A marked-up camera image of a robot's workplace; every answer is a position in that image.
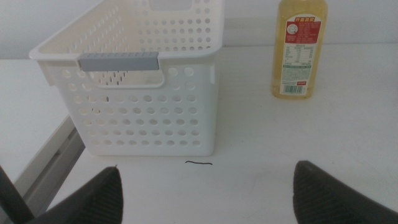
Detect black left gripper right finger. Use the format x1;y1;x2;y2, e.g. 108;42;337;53
292;160;398;224

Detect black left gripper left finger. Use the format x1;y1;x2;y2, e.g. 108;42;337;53
27;166;124;224

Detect yellow tea bottle red label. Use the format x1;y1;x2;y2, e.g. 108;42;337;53
271;0;329;100

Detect black stand pole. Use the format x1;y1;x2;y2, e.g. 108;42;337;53
0;164;35;224

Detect white side table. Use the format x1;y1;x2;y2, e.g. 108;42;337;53
0;58;86;224

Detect white perforated plastic basket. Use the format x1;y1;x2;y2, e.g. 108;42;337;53
28;0;226;157

